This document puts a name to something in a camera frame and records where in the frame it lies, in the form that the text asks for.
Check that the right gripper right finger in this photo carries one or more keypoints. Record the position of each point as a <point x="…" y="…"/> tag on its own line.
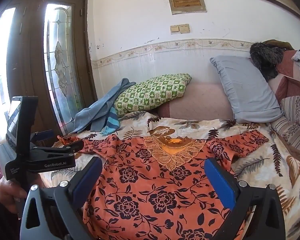
<point x="238" y="196"/>

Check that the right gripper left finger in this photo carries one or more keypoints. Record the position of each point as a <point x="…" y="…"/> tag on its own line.
<point x="53" y="213"/>

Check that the orange floral garment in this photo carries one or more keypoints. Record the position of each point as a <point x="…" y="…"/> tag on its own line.
<point x="156" y="187"/>

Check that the beige wall switch plate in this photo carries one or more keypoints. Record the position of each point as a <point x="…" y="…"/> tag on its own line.
<point x="182" y="29"/>

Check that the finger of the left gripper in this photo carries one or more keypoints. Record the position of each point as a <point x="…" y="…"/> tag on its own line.
<point x="70" y="144"/>

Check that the framed wall plaque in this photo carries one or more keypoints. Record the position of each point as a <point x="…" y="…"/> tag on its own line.
<point x="187" y="6"/>

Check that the grey-blue pillow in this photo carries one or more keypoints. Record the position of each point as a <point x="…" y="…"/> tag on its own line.
<point x="249" y="94"/>

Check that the person's left hand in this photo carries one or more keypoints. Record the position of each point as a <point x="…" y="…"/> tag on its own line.
<point x="9" y="190"/>

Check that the wooden stained-glass door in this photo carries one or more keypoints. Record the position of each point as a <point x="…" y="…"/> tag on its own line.
<point x="44" y="53"/>

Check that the floral leaf-print blanket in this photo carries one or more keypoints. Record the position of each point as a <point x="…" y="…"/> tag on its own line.
<point x="272" y="163"/>

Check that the pink bolster cushion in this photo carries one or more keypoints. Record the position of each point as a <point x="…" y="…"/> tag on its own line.
<point x="201" y="101"/>

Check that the teal striped garment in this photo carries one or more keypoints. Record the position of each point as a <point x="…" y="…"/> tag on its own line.
<point x="112" y="123"/>

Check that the dark furry cushion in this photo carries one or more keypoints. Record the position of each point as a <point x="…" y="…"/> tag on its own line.
<point x="266" y="57"/>

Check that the maroon pink quilt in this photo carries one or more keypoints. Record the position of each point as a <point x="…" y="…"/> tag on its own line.
<point x="287" y="82"/>

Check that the blue-grey cloth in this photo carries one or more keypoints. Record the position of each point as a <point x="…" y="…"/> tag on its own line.
<point x="95" y="115"/>

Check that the green checkered pillow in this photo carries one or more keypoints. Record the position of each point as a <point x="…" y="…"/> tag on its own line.
<point x="152" y="93"/>

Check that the striped beige pillow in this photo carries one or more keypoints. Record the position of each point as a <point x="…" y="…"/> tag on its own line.
<point x="288" y="126"/>

